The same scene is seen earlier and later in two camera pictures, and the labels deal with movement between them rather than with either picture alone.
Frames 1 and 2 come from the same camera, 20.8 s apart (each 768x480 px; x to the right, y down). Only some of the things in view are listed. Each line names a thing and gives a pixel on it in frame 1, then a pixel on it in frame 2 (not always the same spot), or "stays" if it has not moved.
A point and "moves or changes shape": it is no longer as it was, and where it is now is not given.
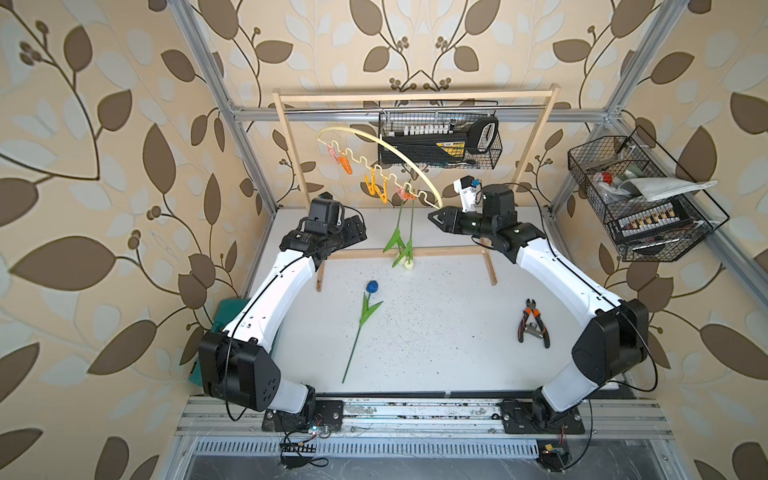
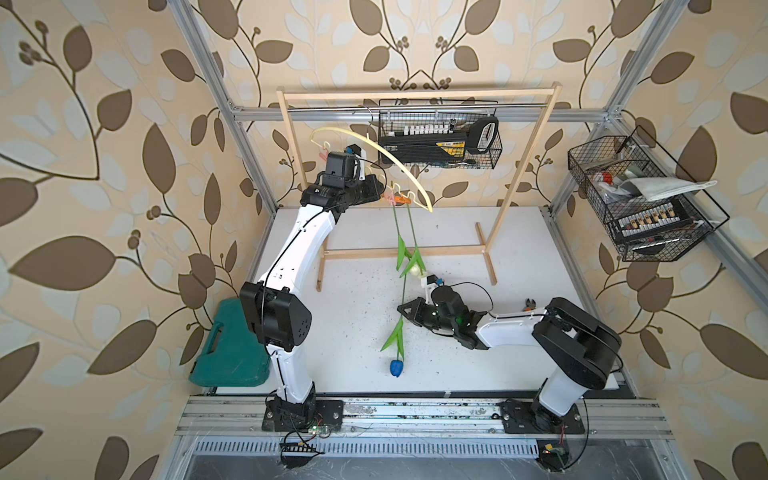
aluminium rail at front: [418, 417] stays
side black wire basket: [651, 209] stays
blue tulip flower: [367, 309] -> [396, 341]
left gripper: [358, 228] -> [378, 186]
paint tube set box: [662, 218] stays
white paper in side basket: [657, 188] stays
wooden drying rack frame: [544, 90] stays
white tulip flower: [397, 241] moves or changes shape
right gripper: [450, 219] -> [414, 315]
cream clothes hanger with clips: [376, 180] moves or changes shape
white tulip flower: [408, 254] moves or changes shape
